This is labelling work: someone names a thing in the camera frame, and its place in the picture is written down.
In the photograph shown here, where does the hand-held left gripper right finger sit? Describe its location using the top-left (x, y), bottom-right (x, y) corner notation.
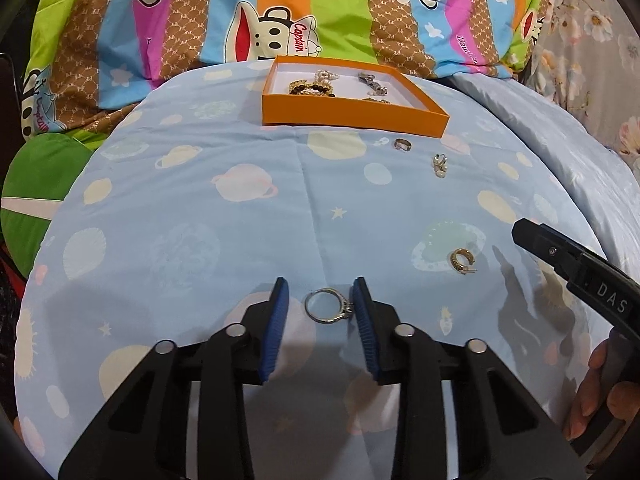
top-left (350, 276), bottom-right (586, 480)

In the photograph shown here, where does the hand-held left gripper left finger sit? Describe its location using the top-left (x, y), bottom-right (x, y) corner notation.
top-left (57, 277), bottom-right (291, 480)

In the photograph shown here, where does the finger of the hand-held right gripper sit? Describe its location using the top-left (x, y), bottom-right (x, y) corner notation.
top-left (511, 217), bottom-right (608, 289)

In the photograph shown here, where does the silver ring with stone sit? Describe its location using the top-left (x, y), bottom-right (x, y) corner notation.
top-left (304, 288), bottom-right (357, 325)

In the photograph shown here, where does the gold hoop earring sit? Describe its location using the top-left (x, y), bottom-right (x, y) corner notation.
top-left (448, 248), bottom-right (478, 276)

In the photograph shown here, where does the orange cardboard box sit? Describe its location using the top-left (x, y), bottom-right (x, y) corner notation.
top-left (262, 56), bottom-right (451, 139)

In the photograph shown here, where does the silver metal watch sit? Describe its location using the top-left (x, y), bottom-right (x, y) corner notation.
top-left (356, 72), bottom-right (390, 97)

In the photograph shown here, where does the person's right hand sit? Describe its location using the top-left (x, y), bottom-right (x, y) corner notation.
top-left (564, 337), bottom-right (634, 442)

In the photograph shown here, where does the pale blue quilt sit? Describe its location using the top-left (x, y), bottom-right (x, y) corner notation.
top-left (450, 72), bottom-right (640, 241)

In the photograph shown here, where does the light blue printed bedsheet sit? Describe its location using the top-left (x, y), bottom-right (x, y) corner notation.
top-left (12, 57), bottom-right (640, 480)

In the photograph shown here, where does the grey floral cloth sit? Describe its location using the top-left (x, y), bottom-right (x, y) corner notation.
top-left (520, 0), bottom-right (640, 161)

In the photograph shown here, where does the green pillow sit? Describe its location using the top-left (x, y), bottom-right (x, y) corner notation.
top-left (0, 132), bottom-right (96, 281)

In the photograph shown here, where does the colourful striped cartoon blanket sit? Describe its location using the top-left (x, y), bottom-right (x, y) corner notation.
top-left (20, 0), bottom-right (546, 136)

